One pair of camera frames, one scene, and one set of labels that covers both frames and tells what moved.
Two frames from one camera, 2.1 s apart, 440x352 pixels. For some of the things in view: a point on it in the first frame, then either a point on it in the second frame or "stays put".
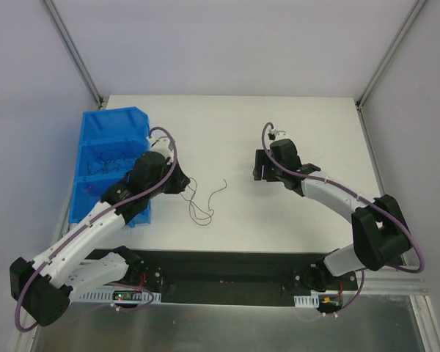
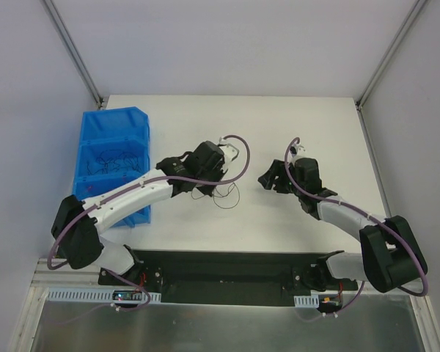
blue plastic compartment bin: x=112 y=141 stays put
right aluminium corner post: x=389 y=53 stays put
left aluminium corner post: x=74 y=52 stays put
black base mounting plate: x=237 y=277 stays put
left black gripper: x=180 y=180 -> x=213 y=180
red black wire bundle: x=199 y=216 -> x=225 y=202
